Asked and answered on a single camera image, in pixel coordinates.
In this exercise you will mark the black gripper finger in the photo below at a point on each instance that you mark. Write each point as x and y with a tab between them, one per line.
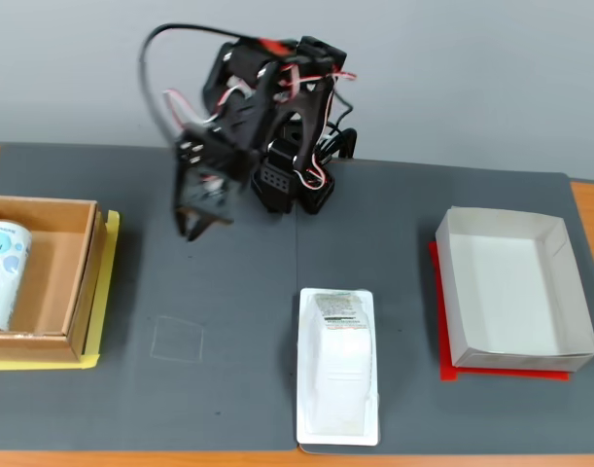
216	219
182	214

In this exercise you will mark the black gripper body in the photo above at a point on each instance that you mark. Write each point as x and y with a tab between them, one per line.
210	167

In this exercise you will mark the white blue drink can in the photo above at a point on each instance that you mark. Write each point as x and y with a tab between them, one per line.
5	272

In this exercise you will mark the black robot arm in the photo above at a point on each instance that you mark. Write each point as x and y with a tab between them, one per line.
277	112

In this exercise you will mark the brown cardboard box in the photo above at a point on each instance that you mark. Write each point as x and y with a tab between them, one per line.
53	272

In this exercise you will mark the white cardboard box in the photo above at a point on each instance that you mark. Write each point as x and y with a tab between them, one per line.
500	292

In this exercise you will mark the dark grey table mat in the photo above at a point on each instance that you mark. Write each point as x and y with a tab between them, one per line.
228	292

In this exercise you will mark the yellow paper sheet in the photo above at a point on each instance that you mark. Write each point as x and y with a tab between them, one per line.
107	292

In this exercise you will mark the red tape strip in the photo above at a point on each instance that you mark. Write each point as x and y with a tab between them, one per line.
277	46

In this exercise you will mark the white plastic blister package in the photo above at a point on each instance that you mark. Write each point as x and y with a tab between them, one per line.
338	360

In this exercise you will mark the red paper sheet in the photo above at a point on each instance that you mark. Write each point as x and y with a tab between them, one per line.
447	372

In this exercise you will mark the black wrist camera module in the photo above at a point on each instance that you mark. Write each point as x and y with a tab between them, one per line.
206	192

